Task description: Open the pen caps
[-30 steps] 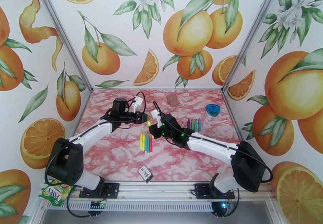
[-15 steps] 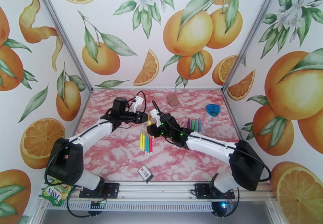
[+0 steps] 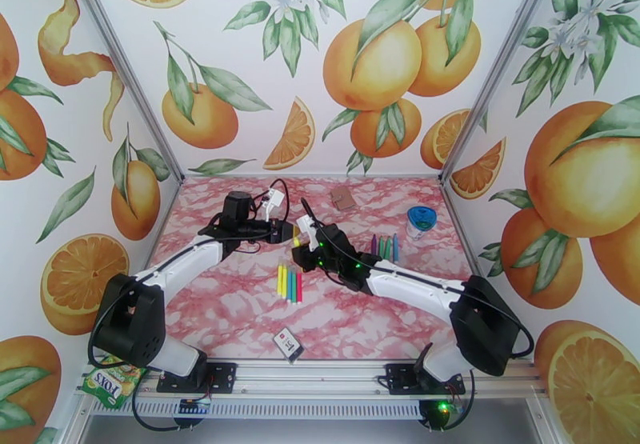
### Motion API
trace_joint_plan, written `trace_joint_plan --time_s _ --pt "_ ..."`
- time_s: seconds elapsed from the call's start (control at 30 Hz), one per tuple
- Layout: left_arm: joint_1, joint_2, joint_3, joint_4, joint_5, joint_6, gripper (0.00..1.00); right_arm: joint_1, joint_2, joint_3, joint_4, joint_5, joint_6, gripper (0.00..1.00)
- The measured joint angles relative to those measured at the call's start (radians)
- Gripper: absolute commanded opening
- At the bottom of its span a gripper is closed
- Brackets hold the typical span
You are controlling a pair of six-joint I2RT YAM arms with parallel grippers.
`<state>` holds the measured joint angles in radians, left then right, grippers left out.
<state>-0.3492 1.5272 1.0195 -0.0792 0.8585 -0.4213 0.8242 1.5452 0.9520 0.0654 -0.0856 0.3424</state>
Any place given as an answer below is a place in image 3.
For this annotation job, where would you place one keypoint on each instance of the teal green marker pen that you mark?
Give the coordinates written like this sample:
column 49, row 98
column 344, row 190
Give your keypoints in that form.
column 294, row 285

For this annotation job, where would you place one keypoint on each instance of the red marker pen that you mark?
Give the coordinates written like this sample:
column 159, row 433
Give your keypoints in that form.
column 299, row 286

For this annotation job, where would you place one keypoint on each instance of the blue marker pen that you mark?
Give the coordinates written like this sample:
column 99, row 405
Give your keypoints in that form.
column 396, row 248
column 289, row 283

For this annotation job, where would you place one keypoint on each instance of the purple marker pen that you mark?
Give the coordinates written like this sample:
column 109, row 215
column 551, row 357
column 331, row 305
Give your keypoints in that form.
column 374, row 242

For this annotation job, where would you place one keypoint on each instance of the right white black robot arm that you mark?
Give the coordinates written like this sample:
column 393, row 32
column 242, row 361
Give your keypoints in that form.
column 415, row 285

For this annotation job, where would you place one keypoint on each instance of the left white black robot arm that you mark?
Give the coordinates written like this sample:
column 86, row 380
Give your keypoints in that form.
column 185, row 262

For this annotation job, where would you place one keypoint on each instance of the brown card wallet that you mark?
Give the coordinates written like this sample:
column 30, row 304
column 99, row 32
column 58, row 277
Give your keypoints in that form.
column 343, row 199

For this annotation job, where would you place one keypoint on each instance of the small black white card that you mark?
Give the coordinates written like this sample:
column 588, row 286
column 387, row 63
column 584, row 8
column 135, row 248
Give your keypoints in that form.
column 288, row 345

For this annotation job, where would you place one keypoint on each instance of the clear cup with blue lid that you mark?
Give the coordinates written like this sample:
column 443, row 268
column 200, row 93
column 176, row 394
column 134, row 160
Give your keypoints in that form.
column 421, row 220

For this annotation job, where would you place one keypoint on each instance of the small blue circuit board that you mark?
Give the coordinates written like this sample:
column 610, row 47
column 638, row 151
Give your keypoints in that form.
column 195, row 405

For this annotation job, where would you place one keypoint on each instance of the black round controller with LED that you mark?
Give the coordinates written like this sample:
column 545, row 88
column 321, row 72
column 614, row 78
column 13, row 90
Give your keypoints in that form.
column 437, row 413

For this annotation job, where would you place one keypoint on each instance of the green yellow candy bag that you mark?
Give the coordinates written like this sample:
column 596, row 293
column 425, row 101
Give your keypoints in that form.
column 112, row 385

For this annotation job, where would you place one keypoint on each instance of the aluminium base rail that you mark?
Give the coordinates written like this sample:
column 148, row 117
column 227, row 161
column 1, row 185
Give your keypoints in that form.
column 310, row 377

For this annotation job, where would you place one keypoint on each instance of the aluminium frame post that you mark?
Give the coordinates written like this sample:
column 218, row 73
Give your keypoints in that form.
column 501, row 67
column 126, row 67

